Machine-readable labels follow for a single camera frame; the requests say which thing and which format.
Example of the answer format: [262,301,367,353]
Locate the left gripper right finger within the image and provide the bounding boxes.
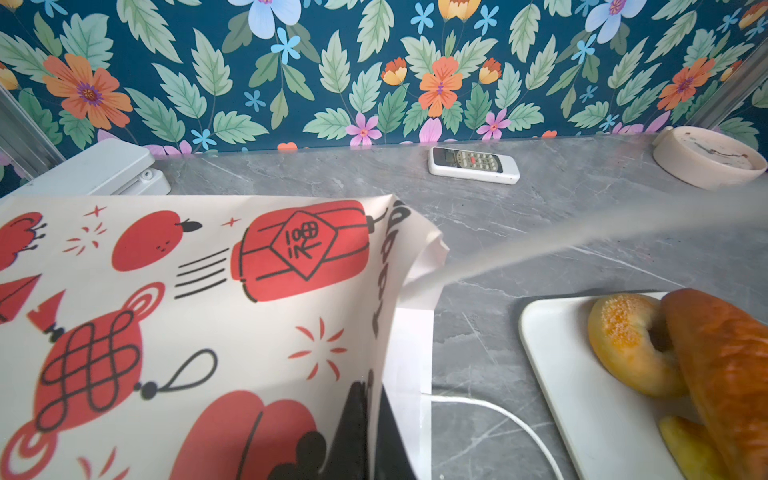
[374,388,417,480]

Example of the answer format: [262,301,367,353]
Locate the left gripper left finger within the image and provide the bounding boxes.
[320,382,368,480]

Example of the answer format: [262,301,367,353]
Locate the red white paper bag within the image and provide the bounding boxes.
[1,195,448,479]

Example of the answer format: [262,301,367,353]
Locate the ring donut bread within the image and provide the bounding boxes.
[587,293,688,398]

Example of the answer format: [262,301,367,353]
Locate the yellow croissant bread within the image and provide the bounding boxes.
[658,416,737,479]

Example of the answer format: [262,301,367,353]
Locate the reddish brown long loaf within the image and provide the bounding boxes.
[661,289,767,479]

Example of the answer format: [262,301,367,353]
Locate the white rectangular tray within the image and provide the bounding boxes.
[519,296,699,479]

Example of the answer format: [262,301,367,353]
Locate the white remote control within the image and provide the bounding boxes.
[428,146,521,185]

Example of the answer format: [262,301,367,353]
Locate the white plastic box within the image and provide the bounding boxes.
[11,139,171,197]

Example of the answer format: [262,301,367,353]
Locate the pink round clock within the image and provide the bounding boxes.
[652,126,767,190]

